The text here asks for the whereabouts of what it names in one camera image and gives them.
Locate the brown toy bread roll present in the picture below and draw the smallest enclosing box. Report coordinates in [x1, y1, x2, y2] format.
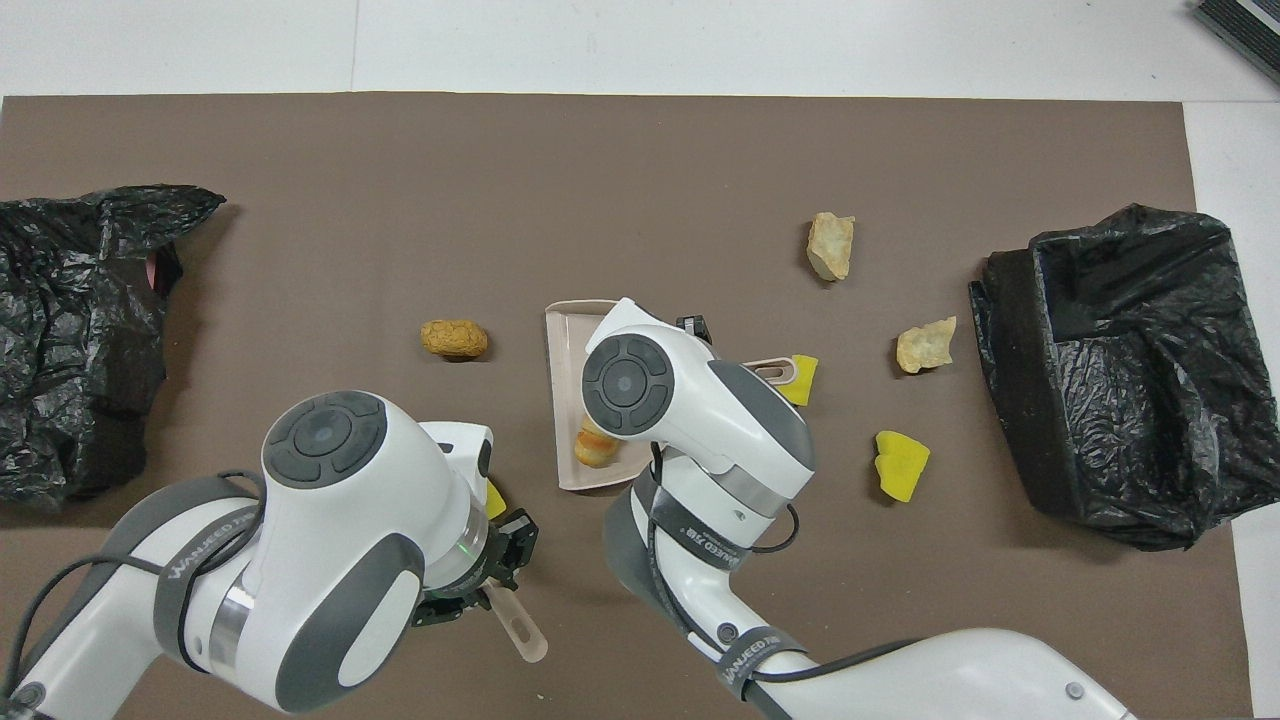
[420, 319, 490, 361]

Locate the beige stone piece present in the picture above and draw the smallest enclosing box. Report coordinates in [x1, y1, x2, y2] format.
[806, 212, 856, 283]
[895, 316, 958, 375]

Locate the pink hand brush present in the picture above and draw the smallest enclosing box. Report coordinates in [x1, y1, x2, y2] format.
[478, 578, 550, 664]

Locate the yellow sponge wedge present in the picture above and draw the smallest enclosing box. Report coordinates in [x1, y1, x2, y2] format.
[775, 354, 820, 407]

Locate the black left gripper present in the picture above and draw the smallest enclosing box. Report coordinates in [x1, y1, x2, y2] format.
[411, 508, 541, 630]

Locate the beige stone piece right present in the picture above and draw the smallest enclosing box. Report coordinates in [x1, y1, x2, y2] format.
[895, 316, 958, 375]

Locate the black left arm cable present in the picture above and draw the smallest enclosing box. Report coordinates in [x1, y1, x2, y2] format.
[0, 468, 269, 701]

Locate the brown table mat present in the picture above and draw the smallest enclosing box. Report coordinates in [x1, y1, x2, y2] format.
[0, 93, 1254, 720]

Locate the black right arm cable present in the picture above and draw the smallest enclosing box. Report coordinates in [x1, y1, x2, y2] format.
[648, 445, 926, 701]

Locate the yellow sponge chunk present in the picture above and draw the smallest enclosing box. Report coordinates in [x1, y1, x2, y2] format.
[874, 430, 931, 503]

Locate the beige stone piece upper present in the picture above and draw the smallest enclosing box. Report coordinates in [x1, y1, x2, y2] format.
[806, 212, 856, 283]

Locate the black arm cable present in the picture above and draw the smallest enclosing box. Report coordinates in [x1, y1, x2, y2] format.
[648, 445, 926, 701]
[0, 468, 269, 701]

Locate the toy croissant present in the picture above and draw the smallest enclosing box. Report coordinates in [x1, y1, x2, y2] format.
[573, 420, 623, 469]

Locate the crumpled black trash bag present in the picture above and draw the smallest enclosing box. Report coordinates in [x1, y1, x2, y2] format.
[0, 184, 227, 511]

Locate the black bag lined open bin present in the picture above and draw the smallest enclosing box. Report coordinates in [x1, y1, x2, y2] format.
[968, 204, 1280, 552]

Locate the black ribbed panel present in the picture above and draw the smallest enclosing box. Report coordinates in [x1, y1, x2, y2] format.
[1193, 0, 1280, 86]

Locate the pink plastic dustpan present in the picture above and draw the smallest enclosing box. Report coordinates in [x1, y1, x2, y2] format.
[544, 299, 801, 493]

